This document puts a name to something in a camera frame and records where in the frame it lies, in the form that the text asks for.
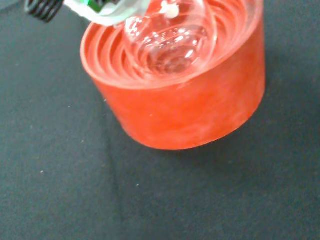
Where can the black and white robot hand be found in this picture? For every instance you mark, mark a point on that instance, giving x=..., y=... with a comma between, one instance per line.
x=110, y=15

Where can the black bench cloth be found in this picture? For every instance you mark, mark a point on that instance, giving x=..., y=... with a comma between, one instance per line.
x=75, y=187

